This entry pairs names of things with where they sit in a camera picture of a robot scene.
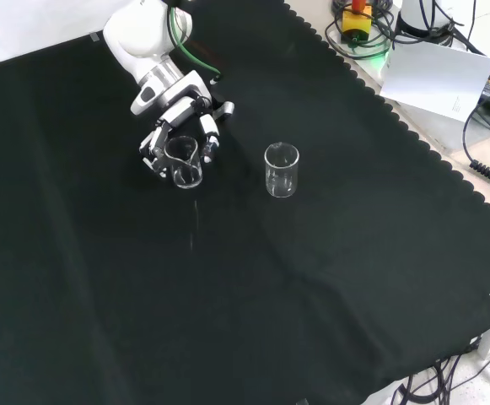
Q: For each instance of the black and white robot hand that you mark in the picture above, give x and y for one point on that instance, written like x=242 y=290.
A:
x=177 y=114

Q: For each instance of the yellow stop button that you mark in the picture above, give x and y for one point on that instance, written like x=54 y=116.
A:
x=356 y=23

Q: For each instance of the black bench cloth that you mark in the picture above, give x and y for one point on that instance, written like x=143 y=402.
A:
x=270 y=274

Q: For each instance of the clear glass beaker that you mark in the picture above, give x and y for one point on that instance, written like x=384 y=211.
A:
x=281 y=187
x=183 y=178

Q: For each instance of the pale grey flat box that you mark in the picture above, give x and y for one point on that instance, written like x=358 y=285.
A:
x=434 y=131

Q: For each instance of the pale white board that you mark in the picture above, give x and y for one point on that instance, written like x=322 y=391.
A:
x=434 y=76

